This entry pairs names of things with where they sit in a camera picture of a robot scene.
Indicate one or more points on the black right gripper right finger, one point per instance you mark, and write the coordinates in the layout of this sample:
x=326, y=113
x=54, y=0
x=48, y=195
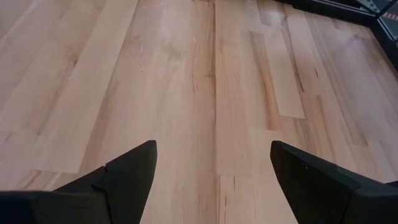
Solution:
x=311, y=186

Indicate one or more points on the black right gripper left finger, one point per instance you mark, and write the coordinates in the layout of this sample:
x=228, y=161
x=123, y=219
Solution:
x=130, y=180

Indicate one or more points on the black aluminium table frame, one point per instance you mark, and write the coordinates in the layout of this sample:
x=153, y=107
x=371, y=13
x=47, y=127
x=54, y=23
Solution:
x=342, y=11

